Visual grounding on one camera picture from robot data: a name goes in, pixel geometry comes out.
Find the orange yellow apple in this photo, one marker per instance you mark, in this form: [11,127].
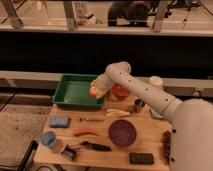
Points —
[93,91]

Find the green plastic tray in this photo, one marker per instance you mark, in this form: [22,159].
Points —
[73,92]

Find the banana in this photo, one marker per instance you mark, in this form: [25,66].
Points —
[117,113]

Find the bunch of red grapes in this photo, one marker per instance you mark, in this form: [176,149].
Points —
[166,140]

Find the black marker tool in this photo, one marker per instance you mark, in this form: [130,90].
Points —
[95,146]

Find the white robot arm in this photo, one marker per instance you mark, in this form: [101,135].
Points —
[191,146]

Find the wooden board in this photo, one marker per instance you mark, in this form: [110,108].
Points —
[149,134]

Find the blue plastic cup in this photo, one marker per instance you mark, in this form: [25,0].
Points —
[48,139]

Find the small metal cup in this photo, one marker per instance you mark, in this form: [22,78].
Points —
[138,105]

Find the blue sponge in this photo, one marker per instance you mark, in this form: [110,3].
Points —
[59,121]

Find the small orange bowl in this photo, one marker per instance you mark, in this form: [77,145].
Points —
[120,91]

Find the black person in background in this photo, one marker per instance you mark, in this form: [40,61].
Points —
[135,12]

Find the blue folded cloth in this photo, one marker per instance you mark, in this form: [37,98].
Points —
[155,115]

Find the purple bowl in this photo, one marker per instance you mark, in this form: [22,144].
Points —
[122,133]

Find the black rectangular sponge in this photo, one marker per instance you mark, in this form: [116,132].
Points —
[141,158]

